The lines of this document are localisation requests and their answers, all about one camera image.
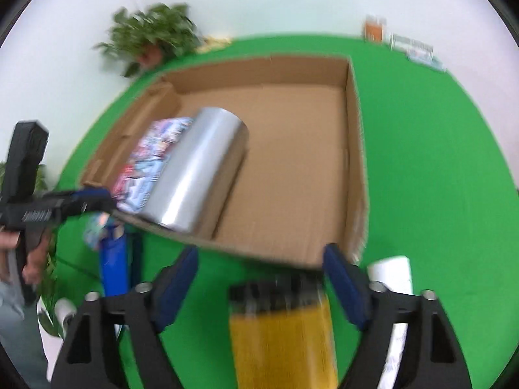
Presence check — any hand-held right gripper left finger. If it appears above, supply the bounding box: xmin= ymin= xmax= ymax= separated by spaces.
xmin=51 ymin=246 xmax=200 ymax=389

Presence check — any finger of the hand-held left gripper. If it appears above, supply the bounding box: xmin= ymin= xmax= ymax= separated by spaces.
xmin=61 ymin=185 xmax=117 ymax=216

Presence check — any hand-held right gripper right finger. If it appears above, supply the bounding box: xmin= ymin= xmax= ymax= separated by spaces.
xmin=323 ymin=243 xmax=473 ymax=389

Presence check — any blue printed packet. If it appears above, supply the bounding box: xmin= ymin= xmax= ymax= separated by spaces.
xmin=111 ymin=117 xmax=194 ymax=213

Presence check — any blue stapler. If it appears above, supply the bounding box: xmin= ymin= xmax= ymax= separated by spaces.
xmin=99 ymin=231 xmax=131 ymax=297

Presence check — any yellow jar with black lid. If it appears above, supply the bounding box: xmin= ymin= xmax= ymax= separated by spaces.
xmin=228 ymin=277 xmax=339 ymax=389

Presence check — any grey box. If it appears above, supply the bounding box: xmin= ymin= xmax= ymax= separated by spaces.
xmin=144 ymin=106 xmax=250 ymax=233

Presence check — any cardboard box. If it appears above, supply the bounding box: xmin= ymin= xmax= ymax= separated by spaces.
xmin=79 ymin=54 xmax=370 ymax=270

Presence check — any person's left hand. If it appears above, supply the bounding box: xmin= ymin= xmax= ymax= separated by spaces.
xmin=0 ymin=227 xmax=53 ymax=285

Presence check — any pastel block cube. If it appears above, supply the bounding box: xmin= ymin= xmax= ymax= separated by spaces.
xmin=84 ymin=215 xmax=111 ymax=250

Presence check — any white paper roll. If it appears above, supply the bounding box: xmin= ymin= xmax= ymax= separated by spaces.
xmin=366 ymin=255 xmax=414 ymax=389

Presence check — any white pot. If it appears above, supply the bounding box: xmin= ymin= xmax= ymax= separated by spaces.
xmin=56 ymin=298 xmax=77 ymax=327

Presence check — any green tablecloth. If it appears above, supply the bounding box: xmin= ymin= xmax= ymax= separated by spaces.
xmin=54 ymin=34 xmax=519 ymax=389

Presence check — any person's grey clothing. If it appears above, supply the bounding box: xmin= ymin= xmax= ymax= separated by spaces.
xmin=0 ymin=281 xmax=51 ymax=389

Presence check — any potted green plant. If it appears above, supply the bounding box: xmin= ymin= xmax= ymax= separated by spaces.
xmin=94 ymin=3 xmax=203 ymax=77

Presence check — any pale yellow object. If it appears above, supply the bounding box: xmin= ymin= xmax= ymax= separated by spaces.
xmin=202 ymin=34 xmax=234 ymax=52

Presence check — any pale blue carton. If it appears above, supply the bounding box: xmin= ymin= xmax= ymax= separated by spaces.
xmin=407 ymin=52 xmax=447 ymax=74

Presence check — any white printed carton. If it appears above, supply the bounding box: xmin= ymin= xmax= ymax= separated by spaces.
xmin=388 ymin=32 xmax=434 ymax=59

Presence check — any orange jar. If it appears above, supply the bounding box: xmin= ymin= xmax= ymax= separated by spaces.
xmin=362 ymin=14 xmax=386 ymax=43

